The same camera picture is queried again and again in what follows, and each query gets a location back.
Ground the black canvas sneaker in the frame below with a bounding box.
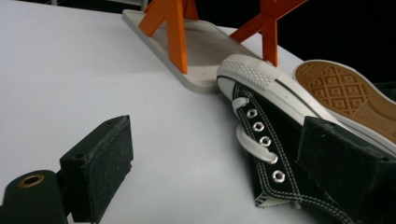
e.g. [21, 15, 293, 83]
[292, 59, 396, 147]
[216, 54, 396, 224]

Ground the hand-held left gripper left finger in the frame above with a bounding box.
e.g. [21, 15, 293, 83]
[57, 115, 134, 224]

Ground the orange and grey shoe rack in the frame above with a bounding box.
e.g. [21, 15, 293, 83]
[121, 0, 309, 94]

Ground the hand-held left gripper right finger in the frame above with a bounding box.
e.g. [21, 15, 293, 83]
[296, 116, 396, 224]

